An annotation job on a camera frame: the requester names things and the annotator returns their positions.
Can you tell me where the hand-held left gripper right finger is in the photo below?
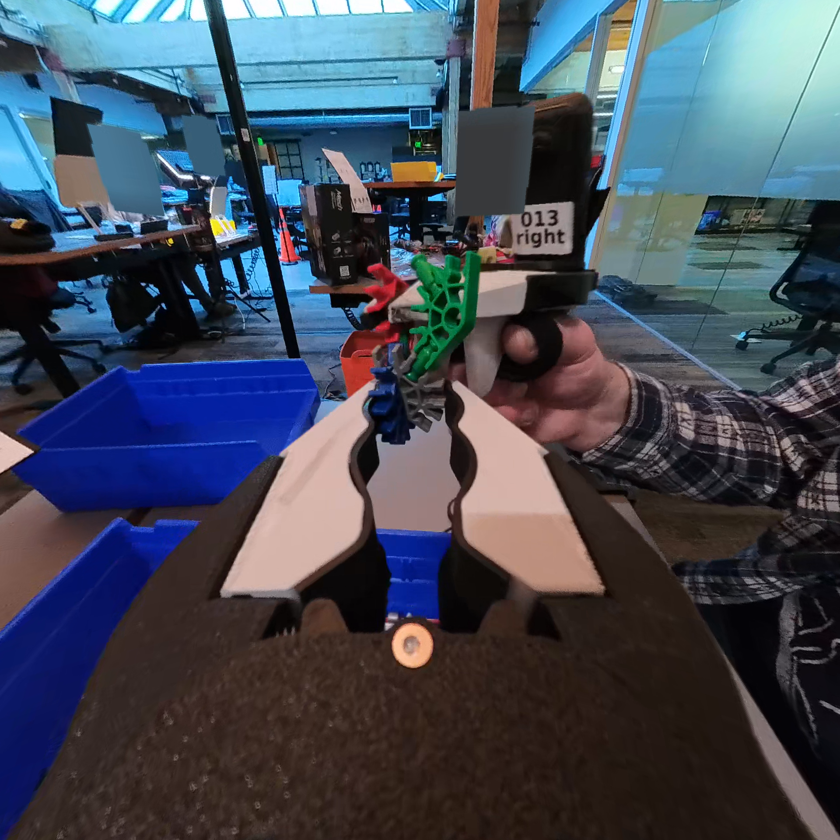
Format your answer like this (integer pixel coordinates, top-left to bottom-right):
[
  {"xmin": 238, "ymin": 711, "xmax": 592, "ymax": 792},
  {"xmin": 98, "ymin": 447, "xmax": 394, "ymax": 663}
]
[{"xmin": 440, "ymin": 384, "xmax": 605, "ymax": 628}]

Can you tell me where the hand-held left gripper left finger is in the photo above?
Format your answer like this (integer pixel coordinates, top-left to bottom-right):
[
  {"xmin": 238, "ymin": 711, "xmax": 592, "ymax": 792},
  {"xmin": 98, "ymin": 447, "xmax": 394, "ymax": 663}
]
[{"xmin": 221, "ymin": 388, "xmax": 389, "ymax": 628}]

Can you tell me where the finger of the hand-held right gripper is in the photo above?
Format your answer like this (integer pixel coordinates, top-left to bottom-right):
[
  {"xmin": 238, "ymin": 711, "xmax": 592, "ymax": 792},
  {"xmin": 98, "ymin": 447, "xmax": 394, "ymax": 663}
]
[{"xmin": 392, "ymin": 269, "xmax": 532, "ymax": 345}]

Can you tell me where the blue snowflake toy assembly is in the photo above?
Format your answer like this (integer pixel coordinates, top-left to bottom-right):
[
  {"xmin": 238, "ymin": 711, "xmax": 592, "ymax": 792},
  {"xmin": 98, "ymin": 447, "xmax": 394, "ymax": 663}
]
[{"xmin": 361, "ymin": 250, "xmax": 483, "ymax": 447}]

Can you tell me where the blue plastic bin with label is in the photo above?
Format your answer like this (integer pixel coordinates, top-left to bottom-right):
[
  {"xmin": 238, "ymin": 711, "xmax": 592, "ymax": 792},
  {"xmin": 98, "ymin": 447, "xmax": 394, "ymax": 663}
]
[{"xmin": 0, "ymin": 516, "xmax": 456, "ymax": 830}]

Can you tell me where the person's right forearm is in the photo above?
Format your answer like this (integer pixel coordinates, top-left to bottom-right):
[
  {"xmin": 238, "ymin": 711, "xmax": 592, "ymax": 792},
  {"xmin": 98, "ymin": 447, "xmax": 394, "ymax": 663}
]
[{"xmin": 578, "ymin": 355, "xmax": 840, "ymax": 605}]

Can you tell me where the person's right hand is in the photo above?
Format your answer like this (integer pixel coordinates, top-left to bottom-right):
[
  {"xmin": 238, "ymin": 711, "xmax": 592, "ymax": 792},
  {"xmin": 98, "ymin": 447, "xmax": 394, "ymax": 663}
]
[{"xmin": 453, "ymin": 315, "xmax": 634, "ymax": 454}]

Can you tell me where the orange plastic bin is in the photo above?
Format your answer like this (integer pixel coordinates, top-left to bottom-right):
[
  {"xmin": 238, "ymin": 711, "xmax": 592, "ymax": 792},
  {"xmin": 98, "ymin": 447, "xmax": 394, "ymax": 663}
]
[{"xmin": 339, "ymin": 329, "xmax": 384, "ymax": 397}]

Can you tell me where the wooden office desk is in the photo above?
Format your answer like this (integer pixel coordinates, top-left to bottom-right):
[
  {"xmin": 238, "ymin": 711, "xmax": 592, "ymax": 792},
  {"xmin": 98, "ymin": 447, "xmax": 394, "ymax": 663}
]
[{"xmin": 309, "ymin": 276, "xmax": 408, "ymax": 332}]

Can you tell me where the empty blue plastic bin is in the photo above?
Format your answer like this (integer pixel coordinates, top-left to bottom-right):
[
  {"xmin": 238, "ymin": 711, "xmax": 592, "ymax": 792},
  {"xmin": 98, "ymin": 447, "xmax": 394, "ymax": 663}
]
[{"xmin": 14, "ymin": 357, "xmax": 322, "ymax": 515}]

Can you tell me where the black cardboard box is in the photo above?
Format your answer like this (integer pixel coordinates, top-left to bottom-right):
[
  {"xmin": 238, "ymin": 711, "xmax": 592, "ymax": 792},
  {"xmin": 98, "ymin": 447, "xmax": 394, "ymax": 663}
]
[{"xmin": 300, "ymin": 184, "xmax": 392, "ymax": 284}]

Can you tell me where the white paper sign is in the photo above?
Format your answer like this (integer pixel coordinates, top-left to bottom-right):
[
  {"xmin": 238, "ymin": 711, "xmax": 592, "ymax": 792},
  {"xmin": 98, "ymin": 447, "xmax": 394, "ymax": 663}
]
[{"xmin": 322, "ymin": 147, "xmax": 378, "ymax": 215}]

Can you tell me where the orange traffic cone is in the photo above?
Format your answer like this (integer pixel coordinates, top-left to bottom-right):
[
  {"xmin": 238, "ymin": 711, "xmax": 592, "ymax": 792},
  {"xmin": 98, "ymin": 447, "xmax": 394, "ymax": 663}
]
[{"xmin": 275, "ymin": 208, "xmax": 301, "ymax": 267}]

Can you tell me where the black floor stand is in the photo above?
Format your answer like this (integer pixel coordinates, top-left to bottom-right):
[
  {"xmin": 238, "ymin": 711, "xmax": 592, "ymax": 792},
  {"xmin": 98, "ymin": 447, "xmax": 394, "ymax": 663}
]
[{"xmin": 201, "ymin": 0, "xmax": 303, "ymax": 359}]

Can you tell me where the black office chair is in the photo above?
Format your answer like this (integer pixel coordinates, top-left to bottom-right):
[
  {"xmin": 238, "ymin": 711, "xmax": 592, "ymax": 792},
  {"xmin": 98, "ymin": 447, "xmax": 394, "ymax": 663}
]
[
  {"xmin": 733, "ymin": 204, "xmax": 840, "ymax": 378},
  {"xmin": 0, "ymin": 256, "xmax": 109, "ymax": 395}
]

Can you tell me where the cluttered office desk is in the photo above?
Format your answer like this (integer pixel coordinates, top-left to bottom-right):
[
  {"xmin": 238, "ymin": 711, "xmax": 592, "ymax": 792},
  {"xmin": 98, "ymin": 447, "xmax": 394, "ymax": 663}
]
[{"xmin": 0, "ymin": 217, "xmax": 263, "ymax": 395}]

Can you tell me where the wooden post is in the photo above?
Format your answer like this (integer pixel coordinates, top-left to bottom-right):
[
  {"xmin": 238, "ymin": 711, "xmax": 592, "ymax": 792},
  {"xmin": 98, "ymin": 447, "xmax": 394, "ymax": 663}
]
[{"xmin": 468, "ymin": 0, "xmax": 502, "ymax": 112}]

